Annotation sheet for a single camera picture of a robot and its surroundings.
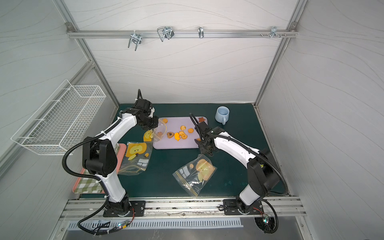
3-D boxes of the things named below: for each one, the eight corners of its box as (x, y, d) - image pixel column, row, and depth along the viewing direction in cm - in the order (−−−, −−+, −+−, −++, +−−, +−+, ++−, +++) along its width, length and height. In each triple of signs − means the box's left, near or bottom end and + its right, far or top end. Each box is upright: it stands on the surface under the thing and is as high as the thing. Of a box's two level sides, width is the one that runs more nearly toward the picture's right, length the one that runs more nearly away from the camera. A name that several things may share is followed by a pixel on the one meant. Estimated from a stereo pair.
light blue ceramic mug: (222, 127, 109) (224, 120, 102) (212, 116, 115) (213, 109, 109) (233, 121, 113) (235, 113, 106) (222, 111, 119) (224, 103, 113)
